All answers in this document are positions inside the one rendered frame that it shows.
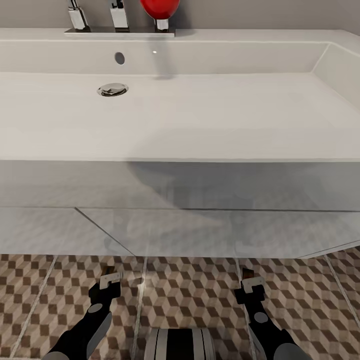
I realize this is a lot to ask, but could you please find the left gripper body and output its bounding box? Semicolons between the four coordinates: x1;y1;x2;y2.
89;282;121;305

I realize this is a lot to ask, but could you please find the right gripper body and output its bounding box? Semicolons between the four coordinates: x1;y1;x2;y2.
234;285;265;308

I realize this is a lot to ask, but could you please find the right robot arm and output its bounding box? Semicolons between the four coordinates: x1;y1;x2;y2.
234;276;313;360

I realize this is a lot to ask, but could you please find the mousetrap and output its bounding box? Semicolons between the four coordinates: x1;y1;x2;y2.
101;265;115;276
242;268;254;281

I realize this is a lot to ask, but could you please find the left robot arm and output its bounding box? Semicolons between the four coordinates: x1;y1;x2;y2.
42;271;125;360

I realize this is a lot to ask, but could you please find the robot trunk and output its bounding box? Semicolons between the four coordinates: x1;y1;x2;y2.
144;328;216;360

